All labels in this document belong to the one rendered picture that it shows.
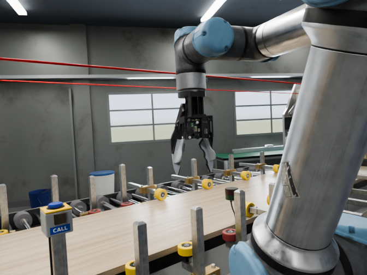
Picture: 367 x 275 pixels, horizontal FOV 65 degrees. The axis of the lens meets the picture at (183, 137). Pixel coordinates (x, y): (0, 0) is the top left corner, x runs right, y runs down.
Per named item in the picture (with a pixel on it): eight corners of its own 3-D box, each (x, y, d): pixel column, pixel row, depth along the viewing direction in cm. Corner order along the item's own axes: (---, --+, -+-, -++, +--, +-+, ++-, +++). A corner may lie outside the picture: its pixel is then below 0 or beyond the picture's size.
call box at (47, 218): (74, 233, 81) (71, 206, 80) (47, 240, 76) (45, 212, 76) (66, 227, 86) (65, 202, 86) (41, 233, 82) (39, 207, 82)
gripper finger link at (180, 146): (170, 174, 68) (181, 138, 69) (165, 171, 74) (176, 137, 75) (182, 178, 69) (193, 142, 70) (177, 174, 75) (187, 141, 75)
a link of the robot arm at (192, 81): (172, 77, 75) (202, 77, 77) (173, 95, 75) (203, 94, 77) (179, 72, 68) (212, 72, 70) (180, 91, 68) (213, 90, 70)
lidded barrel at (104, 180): (116, 197, 587) (114, 169, 584) (116, 203, 540) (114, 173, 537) (92, 200, 575) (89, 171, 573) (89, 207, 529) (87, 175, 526)
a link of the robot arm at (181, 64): (180, 22, 66) (169, 34, 74) (182, 70, 67) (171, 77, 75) (211, 25, 69) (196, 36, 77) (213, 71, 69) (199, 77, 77)
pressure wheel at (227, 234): (243, 253, 139) (242, 230, 138) (231, 258, 134) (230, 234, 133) (231, 248, 145) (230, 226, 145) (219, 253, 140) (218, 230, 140)
